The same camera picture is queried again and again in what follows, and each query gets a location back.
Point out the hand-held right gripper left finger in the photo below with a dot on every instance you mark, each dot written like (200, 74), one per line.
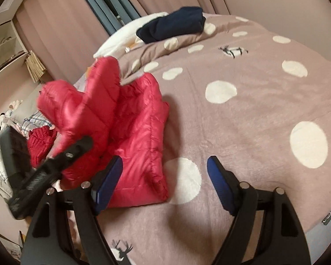
(110, 182)

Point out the red puffer jacket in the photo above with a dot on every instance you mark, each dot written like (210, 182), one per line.
(138, 121)

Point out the white goose plush toy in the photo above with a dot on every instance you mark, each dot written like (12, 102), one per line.
(118, 37)

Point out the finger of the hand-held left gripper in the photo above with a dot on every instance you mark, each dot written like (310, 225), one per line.
(71, 154)

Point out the pink curtain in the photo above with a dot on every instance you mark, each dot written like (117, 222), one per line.
(58, 27)

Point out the brown polka-dot blanket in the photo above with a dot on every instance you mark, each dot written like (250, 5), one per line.
(251, 60)

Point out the white wall shelf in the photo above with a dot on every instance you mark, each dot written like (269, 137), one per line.
(2, 44)

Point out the blue curtain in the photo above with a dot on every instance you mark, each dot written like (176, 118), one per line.
(99, 2)

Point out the navy folded garment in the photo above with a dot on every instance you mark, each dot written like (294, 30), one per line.
(173, 22)

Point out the yellow tassel fringe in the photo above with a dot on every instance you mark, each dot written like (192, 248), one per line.
(35, 67)

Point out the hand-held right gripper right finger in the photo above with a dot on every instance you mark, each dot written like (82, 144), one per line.
(218, 182)

